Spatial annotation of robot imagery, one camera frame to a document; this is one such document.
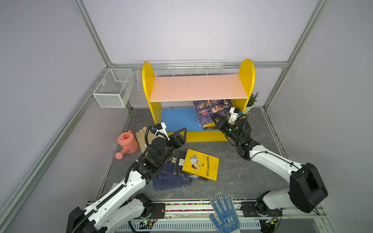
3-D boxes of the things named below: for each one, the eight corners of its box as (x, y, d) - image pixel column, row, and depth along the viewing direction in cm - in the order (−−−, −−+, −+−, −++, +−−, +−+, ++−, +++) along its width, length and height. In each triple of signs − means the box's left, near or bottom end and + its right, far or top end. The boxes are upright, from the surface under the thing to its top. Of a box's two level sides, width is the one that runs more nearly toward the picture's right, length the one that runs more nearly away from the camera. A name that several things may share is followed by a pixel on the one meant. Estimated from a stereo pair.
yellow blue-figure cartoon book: (181, 171, 88) (181, 169, 85) (188, 152, 97) (188, 149, 93) (215, 181, 85) (216, 179, 81) (218, 160, 93) (219, 157, 90)
